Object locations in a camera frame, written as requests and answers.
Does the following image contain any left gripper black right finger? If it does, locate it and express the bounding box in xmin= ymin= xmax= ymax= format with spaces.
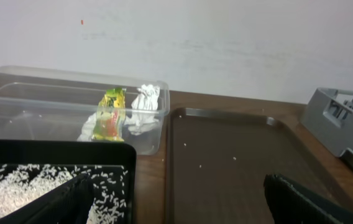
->
xmin=264 ymin=174 xmax=353 ymax=224

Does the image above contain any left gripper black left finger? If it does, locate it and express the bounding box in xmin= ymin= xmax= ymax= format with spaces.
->
xmin=0 ymin=174 xmax=94 ymax=224

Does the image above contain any green yellow snack packet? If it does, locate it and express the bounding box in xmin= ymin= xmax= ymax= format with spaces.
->
xmin=92 ymin=87 xmax=126 ymax=142

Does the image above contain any white paper wrapper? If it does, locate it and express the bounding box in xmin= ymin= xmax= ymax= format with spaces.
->
xmin=77 ymin=84 xmax=160 ymax=142

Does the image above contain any grey dishwasher rack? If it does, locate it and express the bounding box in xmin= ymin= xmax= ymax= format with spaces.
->
xmin=301 ymin=88 xmax=353 ymax=169

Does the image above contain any clear plastic waste bin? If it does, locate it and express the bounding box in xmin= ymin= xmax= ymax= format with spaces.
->
xmin=0 ymin=66 xmax=170 ymax=155

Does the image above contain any pile of white rice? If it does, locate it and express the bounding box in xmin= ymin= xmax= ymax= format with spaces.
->
xmin=0 ymin=164 xmax=131 ymax=223

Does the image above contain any dark brown serving tray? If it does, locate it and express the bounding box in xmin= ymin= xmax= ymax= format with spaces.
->
xmin=165 ymin=108 xmax=353 ymax=223

